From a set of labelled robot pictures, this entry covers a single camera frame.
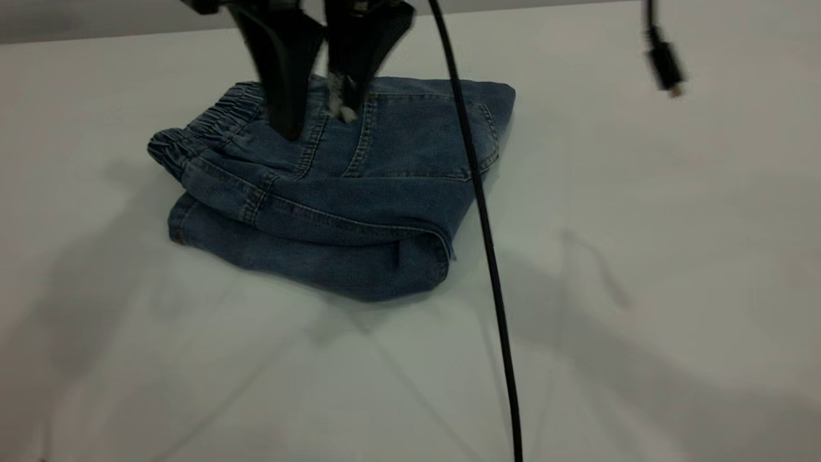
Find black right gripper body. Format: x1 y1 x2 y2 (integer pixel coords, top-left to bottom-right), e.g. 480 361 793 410
183 0 411 15

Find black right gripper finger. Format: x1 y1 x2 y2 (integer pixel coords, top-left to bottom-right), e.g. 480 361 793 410
228 3 326 141
324 0 416 119

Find blue denim shorts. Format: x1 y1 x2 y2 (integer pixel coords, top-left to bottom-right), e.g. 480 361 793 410
148 76 516 302

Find black braided cable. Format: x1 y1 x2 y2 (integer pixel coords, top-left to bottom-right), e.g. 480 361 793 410
428 0 523 462

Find black cable with usb plug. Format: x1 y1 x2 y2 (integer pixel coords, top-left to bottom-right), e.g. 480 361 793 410
643 0 687 98

